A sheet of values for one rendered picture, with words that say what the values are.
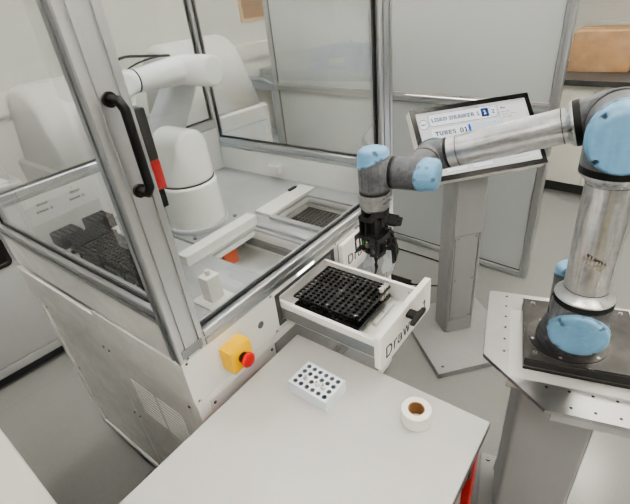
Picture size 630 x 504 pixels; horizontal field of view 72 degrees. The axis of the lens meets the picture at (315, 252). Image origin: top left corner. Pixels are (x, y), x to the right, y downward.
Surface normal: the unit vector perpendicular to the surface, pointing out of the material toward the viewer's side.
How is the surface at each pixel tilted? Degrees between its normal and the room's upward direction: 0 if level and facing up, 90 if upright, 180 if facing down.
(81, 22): 90
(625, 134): 81
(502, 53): 90
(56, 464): 0
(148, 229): 90
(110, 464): 0
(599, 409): 0
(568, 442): 90
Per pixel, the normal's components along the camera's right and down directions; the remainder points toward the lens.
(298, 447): -0.10, -0.85
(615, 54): -0.61, 0.47
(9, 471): 0.80, 0.25
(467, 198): 0.21, 0.50
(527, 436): -0.37, 0.51
